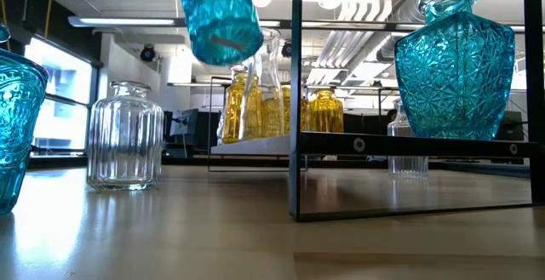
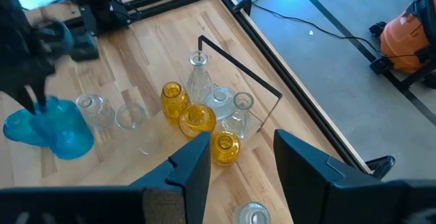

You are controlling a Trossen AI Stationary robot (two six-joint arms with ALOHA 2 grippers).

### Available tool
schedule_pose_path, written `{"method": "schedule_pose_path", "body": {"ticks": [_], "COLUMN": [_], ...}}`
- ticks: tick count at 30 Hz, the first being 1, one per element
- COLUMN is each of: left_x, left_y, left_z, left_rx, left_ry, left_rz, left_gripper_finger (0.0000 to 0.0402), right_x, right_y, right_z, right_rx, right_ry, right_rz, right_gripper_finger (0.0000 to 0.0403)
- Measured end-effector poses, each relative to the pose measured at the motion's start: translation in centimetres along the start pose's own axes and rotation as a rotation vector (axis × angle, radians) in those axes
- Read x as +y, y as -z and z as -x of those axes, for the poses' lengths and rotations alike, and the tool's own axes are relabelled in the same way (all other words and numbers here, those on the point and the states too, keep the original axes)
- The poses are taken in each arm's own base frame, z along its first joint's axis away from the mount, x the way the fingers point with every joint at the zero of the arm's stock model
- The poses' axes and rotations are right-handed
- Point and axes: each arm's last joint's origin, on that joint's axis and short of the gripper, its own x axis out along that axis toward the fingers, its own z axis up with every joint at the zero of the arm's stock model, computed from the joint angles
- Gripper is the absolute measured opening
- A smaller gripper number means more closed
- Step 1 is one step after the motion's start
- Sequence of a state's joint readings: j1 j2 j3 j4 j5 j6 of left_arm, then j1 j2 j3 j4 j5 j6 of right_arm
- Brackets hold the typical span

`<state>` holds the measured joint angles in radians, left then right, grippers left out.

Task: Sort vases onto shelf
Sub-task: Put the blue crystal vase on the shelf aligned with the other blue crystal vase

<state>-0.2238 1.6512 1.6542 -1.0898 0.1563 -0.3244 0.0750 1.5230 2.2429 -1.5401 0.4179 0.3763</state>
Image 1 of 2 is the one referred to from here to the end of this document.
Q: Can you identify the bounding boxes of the grey angled desk monitor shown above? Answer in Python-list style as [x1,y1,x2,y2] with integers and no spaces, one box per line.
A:
[169,108,200,138]

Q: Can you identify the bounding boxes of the teal star-cut glass vase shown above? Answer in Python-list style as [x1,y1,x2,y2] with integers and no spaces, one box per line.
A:
[393,0,517,141]

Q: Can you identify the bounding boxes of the wooden shelf with black frame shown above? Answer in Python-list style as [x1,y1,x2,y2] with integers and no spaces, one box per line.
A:
[207,0,545,223]

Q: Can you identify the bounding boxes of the teal embossed glass vase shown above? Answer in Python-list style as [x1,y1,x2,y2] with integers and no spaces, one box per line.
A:
[0,52,50,216]

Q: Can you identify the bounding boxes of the long ceiling light strip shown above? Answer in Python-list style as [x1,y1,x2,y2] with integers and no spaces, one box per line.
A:
[67,14,529,33]

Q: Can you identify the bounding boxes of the clear ribbed square decanter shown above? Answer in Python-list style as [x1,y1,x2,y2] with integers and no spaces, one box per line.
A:
[386,98,430,181]

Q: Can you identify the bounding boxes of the black desk monitor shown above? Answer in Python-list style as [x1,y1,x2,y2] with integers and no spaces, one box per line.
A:
[496,110,525,141]

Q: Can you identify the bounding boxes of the clear slender glass carafe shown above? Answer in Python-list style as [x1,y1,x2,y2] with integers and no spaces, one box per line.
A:
[254,27,285,140]

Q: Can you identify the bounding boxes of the black aluminium table frame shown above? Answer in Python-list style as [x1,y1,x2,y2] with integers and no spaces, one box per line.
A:
[20,154,533,180]

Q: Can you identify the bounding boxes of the yellow grid-pattern glass vase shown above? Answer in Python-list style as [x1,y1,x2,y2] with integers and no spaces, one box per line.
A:
[223,73,263,141]

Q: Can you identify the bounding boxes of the silver ventilation duct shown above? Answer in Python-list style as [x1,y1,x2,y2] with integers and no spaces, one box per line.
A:
[376,0,427,62]

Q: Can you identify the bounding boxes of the bright office window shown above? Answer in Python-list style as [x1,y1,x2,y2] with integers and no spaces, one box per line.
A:
[23,37,94,158]

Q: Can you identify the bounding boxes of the clear ribbed glass jar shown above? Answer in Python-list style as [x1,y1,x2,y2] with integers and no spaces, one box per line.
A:
[86,80,166,192]

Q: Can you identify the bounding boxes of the yellow ribbed glass jar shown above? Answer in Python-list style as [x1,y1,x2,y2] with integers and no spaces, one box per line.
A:
[307,87,345,134]

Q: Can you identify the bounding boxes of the white ceiling pipes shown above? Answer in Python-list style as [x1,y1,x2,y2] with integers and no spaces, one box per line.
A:
[313,0,395,85]

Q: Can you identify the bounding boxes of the black office partition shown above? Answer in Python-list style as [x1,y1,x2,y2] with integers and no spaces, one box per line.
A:
[343,111,399,135]

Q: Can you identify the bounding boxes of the teal quilted glass vase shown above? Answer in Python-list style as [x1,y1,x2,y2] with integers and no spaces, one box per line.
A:
[175,0,265,67]

